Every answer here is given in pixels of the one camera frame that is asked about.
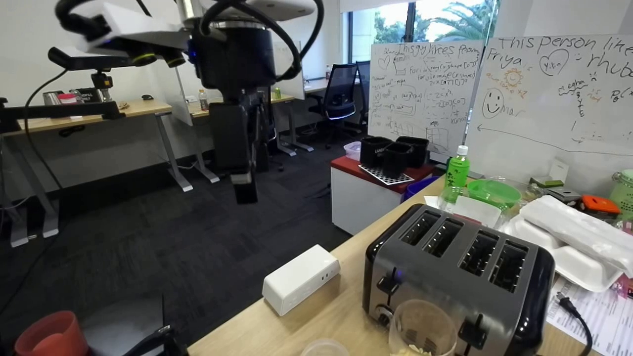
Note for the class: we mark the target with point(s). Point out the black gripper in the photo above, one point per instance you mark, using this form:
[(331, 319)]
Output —
[(240, 135)]

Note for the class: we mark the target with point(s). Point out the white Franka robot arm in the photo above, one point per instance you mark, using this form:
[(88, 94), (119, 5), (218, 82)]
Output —
[(125, 22)]

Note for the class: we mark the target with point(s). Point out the wooden desk with white legs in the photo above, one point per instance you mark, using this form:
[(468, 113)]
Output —
[(199, 111)]

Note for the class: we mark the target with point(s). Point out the white plastic power box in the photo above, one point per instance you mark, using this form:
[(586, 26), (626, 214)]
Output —
[(299, 277)]

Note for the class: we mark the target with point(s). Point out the white cabinet with red top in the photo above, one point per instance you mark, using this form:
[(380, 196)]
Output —
[(359, 200)]

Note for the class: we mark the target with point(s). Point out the black plastic pot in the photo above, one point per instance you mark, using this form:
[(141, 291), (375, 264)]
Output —
[(416, 151), (398, 161), (373, 151)]

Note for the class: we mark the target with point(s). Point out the black and blue office chair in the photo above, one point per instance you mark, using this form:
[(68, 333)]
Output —
[(341, 92)]

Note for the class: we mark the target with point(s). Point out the black mesh tray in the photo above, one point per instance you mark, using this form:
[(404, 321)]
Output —
[(386, 177)]

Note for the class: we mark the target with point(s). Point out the long wooden standing desk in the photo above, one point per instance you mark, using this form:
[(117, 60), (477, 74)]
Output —
[(86, 119)]

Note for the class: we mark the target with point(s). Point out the small clear plastic cup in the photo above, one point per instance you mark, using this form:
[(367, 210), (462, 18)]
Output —
[(323, 349)]

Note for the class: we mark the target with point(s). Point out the whiteboard with scribbled notes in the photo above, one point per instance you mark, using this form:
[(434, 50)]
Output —
[(422, 92)]

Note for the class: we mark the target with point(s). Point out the green drink bottle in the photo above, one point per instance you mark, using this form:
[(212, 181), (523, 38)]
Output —
[(456, 175)]

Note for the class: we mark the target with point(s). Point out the clear plastic tray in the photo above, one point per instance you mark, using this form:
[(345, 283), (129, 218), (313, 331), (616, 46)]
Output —
[(471, 210)]

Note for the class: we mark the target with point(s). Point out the black four-slot toaster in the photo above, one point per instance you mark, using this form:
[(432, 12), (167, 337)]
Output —
[(456, 289)]

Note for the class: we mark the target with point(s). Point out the red plastic cup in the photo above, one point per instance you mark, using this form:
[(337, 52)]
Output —
[(52, 337)]

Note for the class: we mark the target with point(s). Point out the green plastic bowl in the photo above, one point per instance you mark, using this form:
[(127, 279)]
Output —
[(493, 192)]

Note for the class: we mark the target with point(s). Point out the whiteboard with smiley drawing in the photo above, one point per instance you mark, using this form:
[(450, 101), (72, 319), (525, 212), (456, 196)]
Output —
[(561, 111)]

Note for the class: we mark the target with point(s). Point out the small orange object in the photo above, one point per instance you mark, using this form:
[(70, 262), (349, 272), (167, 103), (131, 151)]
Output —
[(600, 204)]

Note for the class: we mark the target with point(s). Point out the printed paper sheets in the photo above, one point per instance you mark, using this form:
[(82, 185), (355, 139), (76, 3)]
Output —
[(606, 317)]

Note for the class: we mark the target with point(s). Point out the black camera on stand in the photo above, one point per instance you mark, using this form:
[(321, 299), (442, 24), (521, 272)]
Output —
[(111, 58)]

